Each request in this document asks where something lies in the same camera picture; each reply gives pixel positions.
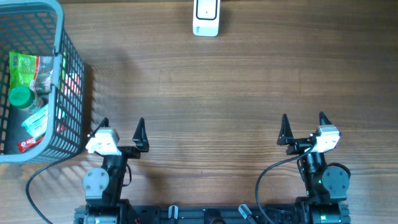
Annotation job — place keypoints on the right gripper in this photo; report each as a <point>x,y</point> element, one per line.
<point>286,136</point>

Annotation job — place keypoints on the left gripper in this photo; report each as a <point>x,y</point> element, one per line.
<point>141,143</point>

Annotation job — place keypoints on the teal white tissue packet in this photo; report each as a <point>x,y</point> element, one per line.
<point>36,124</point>

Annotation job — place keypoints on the red Nescafe sachet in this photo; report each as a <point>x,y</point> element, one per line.
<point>28,143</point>

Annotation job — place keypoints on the green snack packet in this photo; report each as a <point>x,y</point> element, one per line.
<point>32,71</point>

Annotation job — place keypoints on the green lid jar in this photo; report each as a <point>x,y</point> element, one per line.
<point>25,99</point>

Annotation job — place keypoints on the small red snack packet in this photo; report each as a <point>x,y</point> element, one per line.
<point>72,85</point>

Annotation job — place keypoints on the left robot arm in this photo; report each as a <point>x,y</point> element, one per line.
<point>103,185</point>

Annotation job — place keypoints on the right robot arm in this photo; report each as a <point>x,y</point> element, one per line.
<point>326,184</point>

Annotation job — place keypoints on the white barcode scanner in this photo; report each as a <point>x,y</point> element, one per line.
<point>206,18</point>

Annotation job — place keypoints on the grey plastic shopping basket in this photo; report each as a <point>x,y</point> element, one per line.
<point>37,28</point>

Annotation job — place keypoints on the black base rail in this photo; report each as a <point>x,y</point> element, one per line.
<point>211,214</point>

